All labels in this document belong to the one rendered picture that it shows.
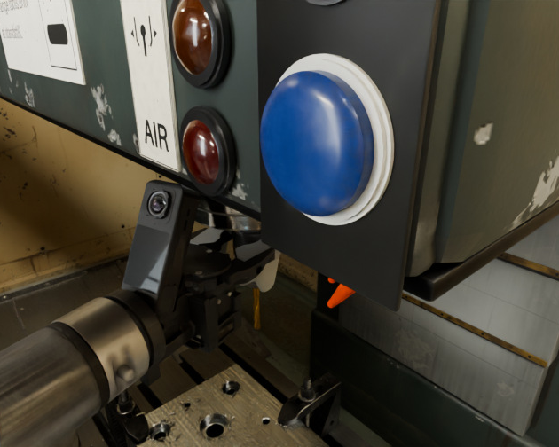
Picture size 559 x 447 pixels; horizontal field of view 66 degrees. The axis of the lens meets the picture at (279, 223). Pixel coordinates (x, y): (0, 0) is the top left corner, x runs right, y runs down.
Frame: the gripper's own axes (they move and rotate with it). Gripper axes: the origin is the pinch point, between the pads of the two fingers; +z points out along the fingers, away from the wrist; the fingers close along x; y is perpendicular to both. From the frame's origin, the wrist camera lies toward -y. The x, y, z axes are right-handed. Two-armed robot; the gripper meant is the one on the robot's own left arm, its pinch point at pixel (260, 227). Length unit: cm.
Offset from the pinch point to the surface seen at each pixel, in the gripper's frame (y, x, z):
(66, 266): 48, -96, 27
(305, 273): 71, -47, 98
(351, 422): 75, -2, 44
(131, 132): -17.4, 12.2, -26.1
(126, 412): 35.9, -21.9, -7.7
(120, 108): -18.2, 11.4, -25.8
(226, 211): -5.7, 2.4, -8.8
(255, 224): -4.4, 4.6, -7.5
